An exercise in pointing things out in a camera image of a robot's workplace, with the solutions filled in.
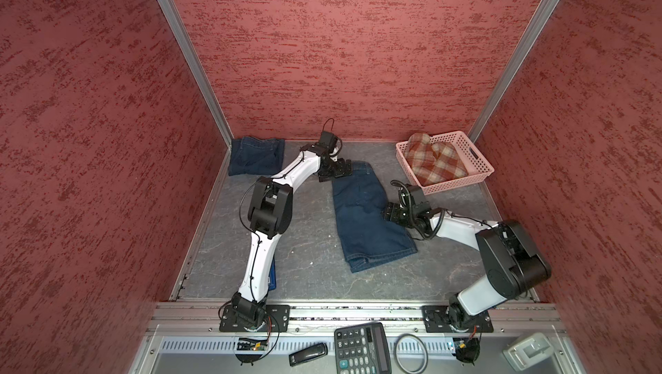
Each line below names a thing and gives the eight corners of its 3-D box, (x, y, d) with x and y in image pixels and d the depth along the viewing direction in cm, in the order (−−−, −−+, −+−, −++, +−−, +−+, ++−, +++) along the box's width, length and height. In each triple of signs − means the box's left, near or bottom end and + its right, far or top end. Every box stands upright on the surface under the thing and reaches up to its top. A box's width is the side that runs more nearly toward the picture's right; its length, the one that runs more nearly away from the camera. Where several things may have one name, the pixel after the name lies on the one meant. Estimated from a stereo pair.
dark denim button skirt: (224, 174, 107) (221, 170, 105) (236, 140, 120) (234, 136, 118) (281, 174, 108) (280, 170, 105) (288, 141, 120) (287, 136, 118)
